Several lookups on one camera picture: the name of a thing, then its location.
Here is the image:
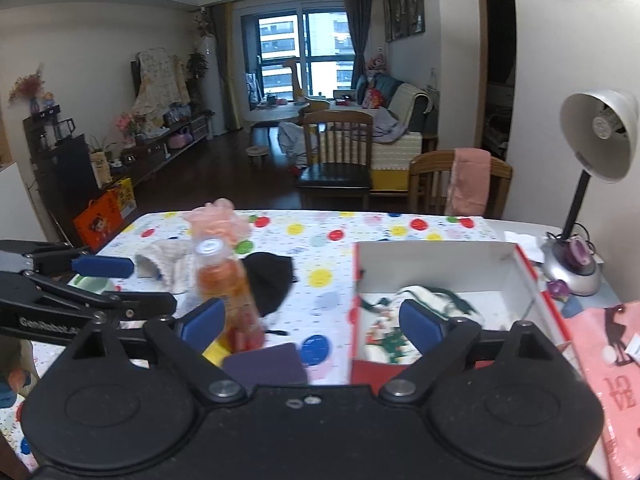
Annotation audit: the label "dark side cabinet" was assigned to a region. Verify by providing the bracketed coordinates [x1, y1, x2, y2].
[22, 105, 102, 242]

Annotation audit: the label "pink bath pouf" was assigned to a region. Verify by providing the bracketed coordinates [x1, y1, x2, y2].
[182, 199, 254, 252]

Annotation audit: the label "grey laundry pile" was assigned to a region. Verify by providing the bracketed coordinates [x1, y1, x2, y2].
[277, 121, 321, 171]

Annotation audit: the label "lavender clothes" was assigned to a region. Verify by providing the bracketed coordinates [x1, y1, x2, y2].
[370, 107, 407, 142]

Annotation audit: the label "orange gift bag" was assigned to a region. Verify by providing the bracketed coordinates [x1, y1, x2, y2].
[73, 194, 126, 254]

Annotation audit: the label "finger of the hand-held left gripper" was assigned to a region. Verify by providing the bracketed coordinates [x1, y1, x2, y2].
[0, 240, 136, 281]
[0, 272, 179, 319]

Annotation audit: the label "black knit beanie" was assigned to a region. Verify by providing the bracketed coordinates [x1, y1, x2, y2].
[242, 252, 297, 319]

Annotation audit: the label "dried flowers in vase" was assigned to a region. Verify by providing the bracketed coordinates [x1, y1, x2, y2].
[8, 64, 47, 114]

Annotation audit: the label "white fluffy cloth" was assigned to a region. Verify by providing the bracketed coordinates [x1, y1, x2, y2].
[134, 240, 199, 295]

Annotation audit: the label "dark framed wall pictures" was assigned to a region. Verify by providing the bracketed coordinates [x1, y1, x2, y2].
[383, 0, 426, 44]

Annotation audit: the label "green potted plant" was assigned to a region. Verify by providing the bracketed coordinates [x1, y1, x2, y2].
[185, 49, 209, 82]

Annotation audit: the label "grey and yellow curtain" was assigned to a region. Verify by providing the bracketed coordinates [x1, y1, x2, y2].
[209, 4, 244, 134]

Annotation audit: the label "floral cloth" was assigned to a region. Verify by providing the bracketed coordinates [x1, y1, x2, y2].
[131, 47, 192, 129]

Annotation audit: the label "purple cloth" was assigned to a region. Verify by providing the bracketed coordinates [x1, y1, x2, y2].
[222, 342, 309, 389]

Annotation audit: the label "orange drink bottle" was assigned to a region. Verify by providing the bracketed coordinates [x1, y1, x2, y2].
[192, 238, 267, 354]

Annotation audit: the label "sofa with cream cover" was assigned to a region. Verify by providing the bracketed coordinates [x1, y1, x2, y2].
[350, 74, 439, 196]

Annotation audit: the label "red and white cardboard box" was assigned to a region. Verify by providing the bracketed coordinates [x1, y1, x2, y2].
[350, 241, 577, 387]

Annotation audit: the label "yellow printed box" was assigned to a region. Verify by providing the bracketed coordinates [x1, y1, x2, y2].
[107, 177, 139, 219]

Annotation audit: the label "white paper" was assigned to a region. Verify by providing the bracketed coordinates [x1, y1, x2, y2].
[504, 231, 551, 264]

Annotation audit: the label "cream blanket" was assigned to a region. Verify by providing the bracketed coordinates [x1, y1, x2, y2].
[386, 82, 431, 121]

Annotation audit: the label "wooden chair with dark seat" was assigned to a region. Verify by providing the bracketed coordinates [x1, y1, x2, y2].
[298, 110, 375, 211]

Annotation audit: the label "window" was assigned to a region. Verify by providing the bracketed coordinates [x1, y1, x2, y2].
[241, 7, 357, 107]

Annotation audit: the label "pink towel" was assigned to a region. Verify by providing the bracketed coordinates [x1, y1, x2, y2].
[445, 147, 492, 217]

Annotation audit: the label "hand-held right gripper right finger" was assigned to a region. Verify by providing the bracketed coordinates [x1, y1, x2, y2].
[379, 299, 557, 406]

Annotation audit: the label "yellow giraffe toy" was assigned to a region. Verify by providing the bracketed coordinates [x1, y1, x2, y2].
[282, 57, 309, 104]

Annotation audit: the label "dark tv cabinet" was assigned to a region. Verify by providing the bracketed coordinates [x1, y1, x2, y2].
[122, 112, 211, 187]

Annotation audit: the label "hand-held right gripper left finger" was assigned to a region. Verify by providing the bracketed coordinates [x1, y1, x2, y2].
[72, 298, 249, 406]

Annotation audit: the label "white standing air conditioner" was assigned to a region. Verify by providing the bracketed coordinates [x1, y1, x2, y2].
[198, 35, 227, 139]

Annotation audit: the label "silver desk lamp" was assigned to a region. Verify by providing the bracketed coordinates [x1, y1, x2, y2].
[542, 89, 640, 297]

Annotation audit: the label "white round coffee table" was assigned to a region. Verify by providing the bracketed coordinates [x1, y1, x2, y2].
[243, 102, 312, 132]

